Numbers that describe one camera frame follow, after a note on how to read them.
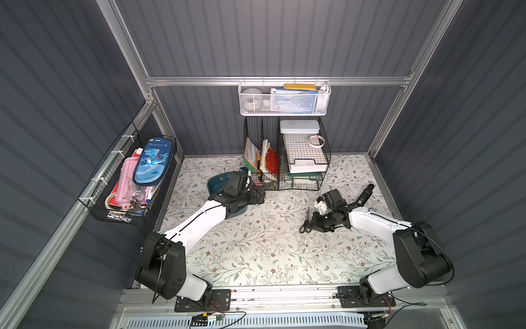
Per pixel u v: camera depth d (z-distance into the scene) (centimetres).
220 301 74
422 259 44
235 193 66
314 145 96
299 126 102
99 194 62
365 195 102
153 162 69
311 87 88
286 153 99
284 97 87
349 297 73
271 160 111
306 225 90
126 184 68
